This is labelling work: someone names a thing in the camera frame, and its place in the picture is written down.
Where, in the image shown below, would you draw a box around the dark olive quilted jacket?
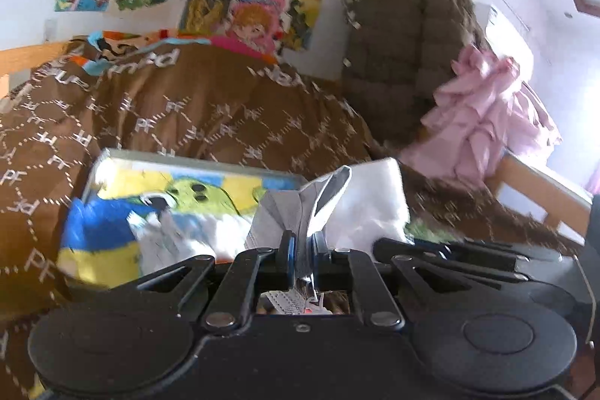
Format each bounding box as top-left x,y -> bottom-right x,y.
342,0 -> 485,147

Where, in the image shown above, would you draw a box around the brown PF patterned blanket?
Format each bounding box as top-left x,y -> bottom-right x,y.
0,39 -> 583,400

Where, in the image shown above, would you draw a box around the grey white cloth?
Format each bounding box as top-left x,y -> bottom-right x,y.
246,158 -> 410,315

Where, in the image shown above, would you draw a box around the pink anime girl poster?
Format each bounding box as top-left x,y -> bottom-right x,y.
223,0 -> 292,55

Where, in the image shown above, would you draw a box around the colourful cartoon pillow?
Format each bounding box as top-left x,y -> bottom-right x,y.
86,29 -> 278,64

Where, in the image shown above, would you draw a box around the grey tray with cartoon liner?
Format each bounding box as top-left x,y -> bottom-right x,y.
57,149 -> 306,288

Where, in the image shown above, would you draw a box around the pink ruffled garment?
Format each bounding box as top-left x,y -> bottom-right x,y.
400,45 -> 561,190

